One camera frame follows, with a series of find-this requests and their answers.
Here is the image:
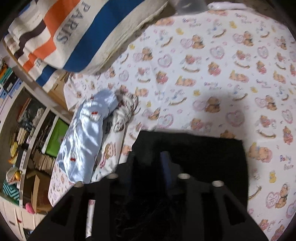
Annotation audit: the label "white remote control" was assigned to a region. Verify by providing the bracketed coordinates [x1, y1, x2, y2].
[207, 1, 247, 11]

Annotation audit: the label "black pants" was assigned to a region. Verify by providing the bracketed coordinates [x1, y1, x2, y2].
[114, 130, 250, 241]

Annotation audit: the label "teddy bear print bedsheet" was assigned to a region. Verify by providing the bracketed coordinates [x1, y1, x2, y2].
[47, 5, 296, 241]

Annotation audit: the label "white patterned folded garment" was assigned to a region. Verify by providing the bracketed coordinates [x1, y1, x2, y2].
[91, 92, 138, 183]

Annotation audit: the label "green storage box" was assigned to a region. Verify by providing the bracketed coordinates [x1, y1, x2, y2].
[45, 118, 69, 158]

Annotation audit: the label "striped Paris blanket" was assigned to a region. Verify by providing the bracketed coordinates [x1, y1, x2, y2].
[4, 0, 167, 92]

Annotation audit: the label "light blue folded garment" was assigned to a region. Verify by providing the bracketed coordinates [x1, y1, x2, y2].
[56, 89, 118, 184]

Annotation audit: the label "white storage shelf unit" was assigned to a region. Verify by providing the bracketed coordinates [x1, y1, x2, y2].
[0, 41, 75, 240]

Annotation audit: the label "clear plastic container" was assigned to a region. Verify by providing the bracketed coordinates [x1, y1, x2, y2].
[170, 0, 208, 15]

